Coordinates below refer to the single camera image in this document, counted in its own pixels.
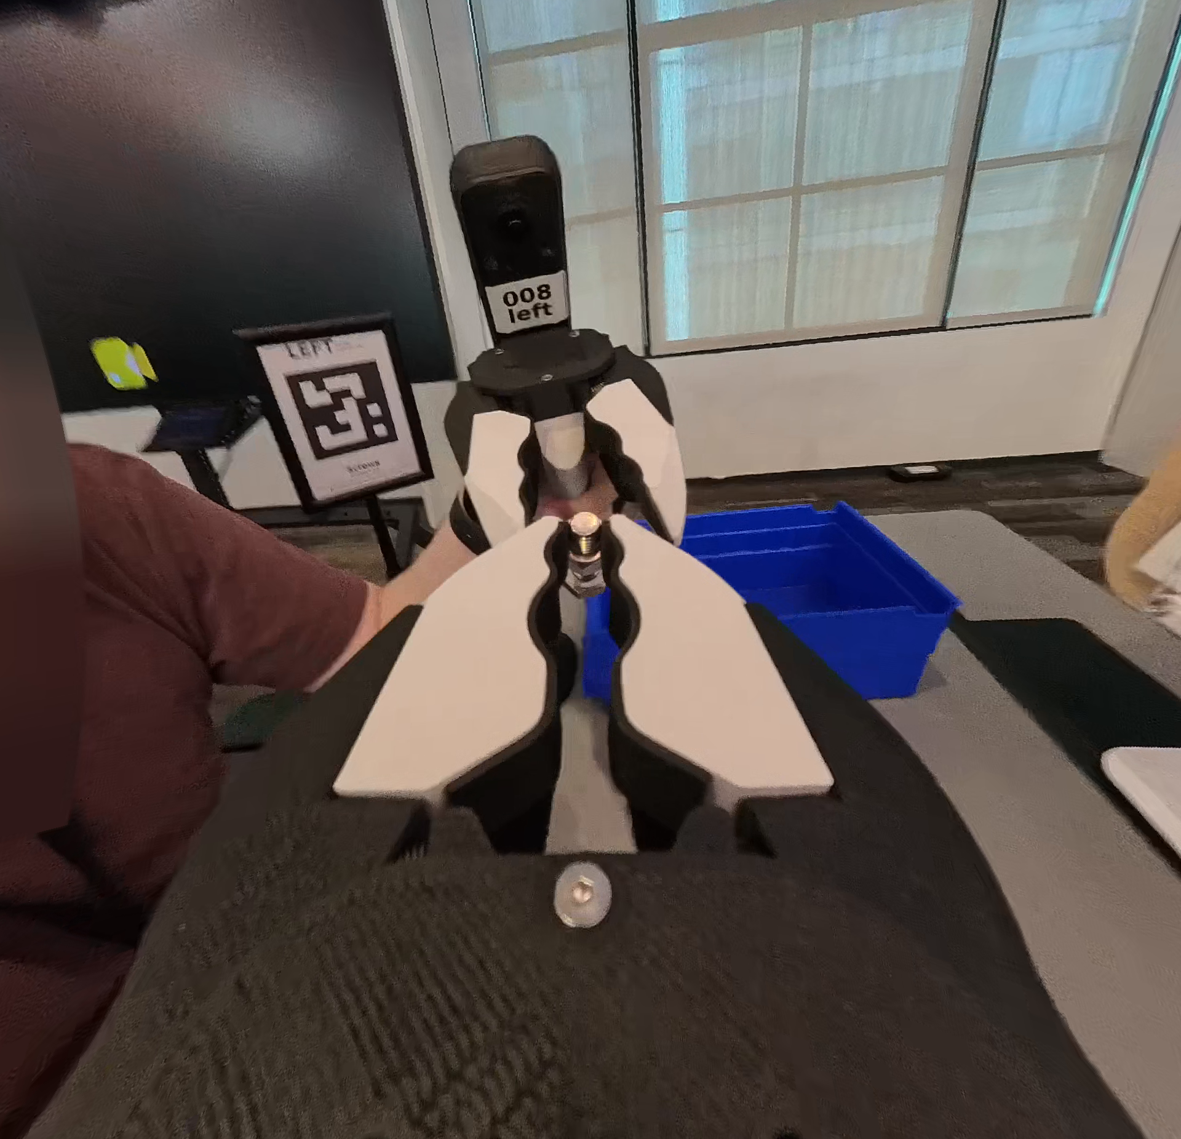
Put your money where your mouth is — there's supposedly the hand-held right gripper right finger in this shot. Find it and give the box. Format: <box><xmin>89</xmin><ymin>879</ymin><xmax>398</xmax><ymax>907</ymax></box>
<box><xmin>606</xmin><ymin>516</ymin><xmax>837</xmax><ymax>852</ymax></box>

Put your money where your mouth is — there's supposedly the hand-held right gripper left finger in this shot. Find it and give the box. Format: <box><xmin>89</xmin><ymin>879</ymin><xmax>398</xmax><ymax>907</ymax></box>
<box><xmin>330</xmin><ymin>516</ymin><xmax>565</xmax><ymax>852</ymax></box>

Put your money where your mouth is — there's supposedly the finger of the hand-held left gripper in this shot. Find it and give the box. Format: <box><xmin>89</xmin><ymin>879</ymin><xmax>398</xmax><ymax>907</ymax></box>
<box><xmin>584</xmin><ymin>383</ymin><xmax>690</xmax><ymax>546</ymax></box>
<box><xmin>459</xmin><ymin>408</ymin><xmax>541</xmax><ymax>551</ymax></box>

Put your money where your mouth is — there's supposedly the silver hex bolt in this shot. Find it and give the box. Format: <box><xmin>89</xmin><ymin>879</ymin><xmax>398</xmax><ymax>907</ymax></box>
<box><xmin>564</xmin><ymin>509</ymin><xmax>607</xmax><ymax>601</ymax></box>

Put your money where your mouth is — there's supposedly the blue plastic parts bin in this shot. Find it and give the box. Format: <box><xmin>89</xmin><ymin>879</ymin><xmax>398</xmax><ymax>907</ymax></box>
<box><xmin>580</xmin><ymin>500</ymin><xmax>962</xmax><ymax>704</ymax></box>

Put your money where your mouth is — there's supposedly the person's left forearm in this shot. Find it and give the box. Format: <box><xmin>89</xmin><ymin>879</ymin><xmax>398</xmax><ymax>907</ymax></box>
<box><xmin>362</xmin><ymin>519</ymin><xmax>477</xmax><ymax>643</ymax></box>

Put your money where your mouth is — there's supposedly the person's left hand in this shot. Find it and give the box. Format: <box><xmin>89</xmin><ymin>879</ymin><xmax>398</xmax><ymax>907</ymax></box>
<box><xmin>542</xmin><ymin>481</ymin><xmax>616</xmax><ymax>519</ymax></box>

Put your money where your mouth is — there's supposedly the black sign stand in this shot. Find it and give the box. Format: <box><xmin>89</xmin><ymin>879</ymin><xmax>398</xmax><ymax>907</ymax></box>
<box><xmin>141</xmin><ymin>398</ymin><xmax>436</xmax><ymax>578</ymax></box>

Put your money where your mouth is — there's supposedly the black framed marker sign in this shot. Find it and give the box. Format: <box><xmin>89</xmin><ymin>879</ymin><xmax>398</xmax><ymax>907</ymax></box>
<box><xmin>234</xmin><ymin>313</ymin><xmax>435</xmax><ymax>513</ymax></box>

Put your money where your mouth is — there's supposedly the small dark tablet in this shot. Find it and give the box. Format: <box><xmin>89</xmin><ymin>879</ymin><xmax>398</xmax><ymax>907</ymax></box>
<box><xmin>146</xmin><ymin>402</ymin><xmax>242</xmax><ymax>454</ymax></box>

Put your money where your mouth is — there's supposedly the large grid window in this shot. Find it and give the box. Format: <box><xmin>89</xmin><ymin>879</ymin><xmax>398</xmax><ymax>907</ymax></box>
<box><xmin>459</xmin><ymin>0</ymin><xmax>1181</xmax><ymax>357</ymax></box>

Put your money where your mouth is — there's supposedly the black desk mat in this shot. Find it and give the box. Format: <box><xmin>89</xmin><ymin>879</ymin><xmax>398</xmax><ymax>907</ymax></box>
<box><xmin>949</xmin><ymin>614</ymin><xmax>1181</xmax><ymax>845</ymax></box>

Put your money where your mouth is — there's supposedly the large black screen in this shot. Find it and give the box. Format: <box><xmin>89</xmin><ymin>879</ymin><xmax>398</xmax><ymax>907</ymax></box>
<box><xmin>0</xmin><ymin>0</ymin><xmax>458</xmax><ymax>417</ymax></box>

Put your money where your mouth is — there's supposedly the instruction sheet on stand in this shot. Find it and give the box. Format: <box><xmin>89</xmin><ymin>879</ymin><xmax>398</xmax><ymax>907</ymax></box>
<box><xmin>1101</xmin><ymin>444</ymin><xmax>1181</xmax><ymax>859</ymax></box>

